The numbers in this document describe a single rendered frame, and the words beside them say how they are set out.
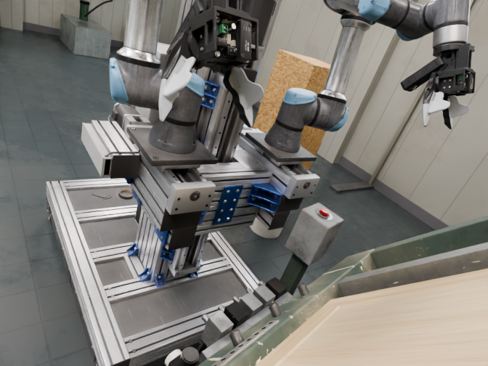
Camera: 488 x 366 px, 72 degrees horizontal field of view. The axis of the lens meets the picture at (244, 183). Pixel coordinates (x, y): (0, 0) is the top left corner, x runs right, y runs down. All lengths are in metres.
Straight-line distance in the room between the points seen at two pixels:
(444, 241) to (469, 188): 3.02
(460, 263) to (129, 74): 0.90
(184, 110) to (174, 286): 1.00
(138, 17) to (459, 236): 1.03
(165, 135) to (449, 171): 3.53
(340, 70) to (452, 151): 2.91
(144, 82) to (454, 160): 3.61
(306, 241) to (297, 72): 1.81
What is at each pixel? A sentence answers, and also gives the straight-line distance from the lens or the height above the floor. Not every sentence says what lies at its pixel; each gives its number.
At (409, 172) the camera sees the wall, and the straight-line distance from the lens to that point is 4.34.
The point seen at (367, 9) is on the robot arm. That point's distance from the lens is 1.02.
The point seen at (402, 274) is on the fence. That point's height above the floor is 1.04.
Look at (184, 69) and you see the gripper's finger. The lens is 0.46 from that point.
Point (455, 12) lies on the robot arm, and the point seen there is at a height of 1.61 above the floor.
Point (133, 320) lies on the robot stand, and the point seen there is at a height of 0.21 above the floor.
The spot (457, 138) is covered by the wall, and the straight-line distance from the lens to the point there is 4.16.
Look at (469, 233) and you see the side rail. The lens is 1.10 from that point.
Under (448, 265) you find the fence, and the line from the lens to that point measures 0.88.
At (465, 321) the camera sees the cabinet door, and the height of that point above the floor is 1.19.
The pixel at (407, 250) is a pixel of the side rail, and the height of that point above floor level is 0.99.
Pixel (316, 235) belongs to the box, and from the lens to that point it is 1.20.
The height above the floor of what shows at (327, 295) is 0.90.
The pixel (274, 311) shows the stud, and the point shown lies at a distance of 0.88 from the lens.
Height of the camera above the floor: 1.48
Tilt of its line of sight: 27 degrees down
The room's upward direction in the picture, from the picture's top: 19 degrees clockwise
